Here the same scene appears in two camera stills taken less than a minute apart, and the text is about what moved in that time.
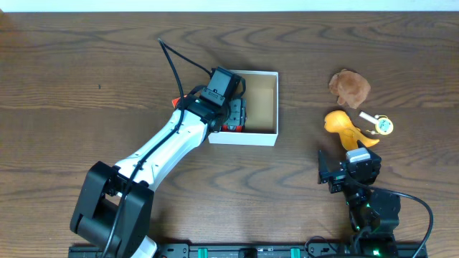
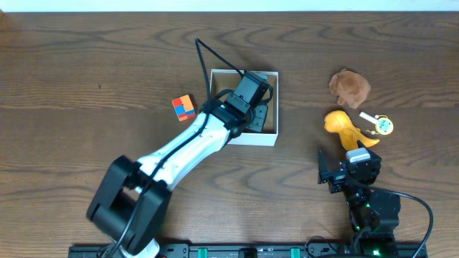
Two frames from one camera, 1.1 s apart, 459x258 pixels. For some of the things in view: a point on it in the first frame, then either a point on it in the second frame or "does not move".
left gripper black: [236, 117] → [261, 117]
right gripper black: [337, 180] does not move
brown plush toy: [350, 87] does not move
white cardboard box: [261, 94] does not move
